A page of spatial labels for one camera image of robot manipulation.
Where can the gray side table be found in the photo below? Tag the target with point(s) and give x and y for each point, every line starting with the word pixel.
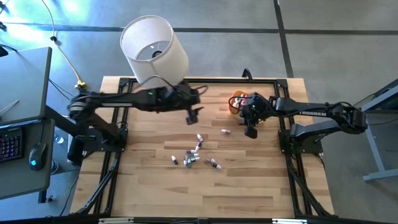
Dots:
pixel 372 143

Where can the small green food coloring bottle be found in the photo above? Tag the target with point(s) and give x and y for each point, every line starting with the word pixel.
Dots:
pixel 189 163

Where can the black keyboard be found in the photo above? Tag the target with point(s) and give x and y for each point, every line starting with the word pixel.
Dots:
pixel 11 144

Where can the gray keyboard desk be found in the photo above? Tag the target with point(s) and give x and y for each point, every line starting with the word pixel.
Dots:
pixel 18 180

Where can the silver pen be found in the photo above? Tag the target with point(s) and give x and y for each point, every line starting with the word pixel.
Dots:
pixel 9 107

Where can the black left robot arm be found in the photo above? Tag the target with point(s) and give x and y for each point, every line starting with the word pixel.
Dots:
pixel 124 99

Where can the black computer mouse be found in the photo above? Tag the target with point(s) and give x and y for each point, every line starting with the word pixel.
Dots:
pixel 37 155

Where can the black clamp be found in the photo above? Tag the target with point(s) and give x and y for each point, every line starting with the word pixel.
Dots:
pixel 247 69

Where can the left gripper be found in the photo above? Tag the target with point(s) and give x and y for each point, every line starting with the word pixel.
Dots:
pixel 185 96

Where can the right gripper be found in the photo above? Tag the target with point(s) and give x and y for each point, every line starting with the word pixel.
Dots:
pixel 256 109

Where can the yellow plastic basket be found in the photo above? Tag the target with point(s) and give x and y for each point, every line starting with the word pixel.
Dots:
pixel 237 92

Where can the black aluminium table frame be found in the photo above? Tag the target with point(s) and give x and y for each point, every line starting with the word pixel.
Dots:
pixel 217 80

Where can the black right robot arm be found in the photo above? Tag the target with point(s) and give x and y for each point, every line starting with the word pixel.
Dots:
pixel 314 113

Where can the white shade silver table lamp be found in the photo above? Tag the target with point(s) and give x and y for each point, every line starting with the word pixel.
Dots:
pixel 161 62

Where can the black desk leg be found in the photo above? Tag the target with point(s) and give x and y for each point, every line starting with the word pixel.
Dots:
pixel 62 121

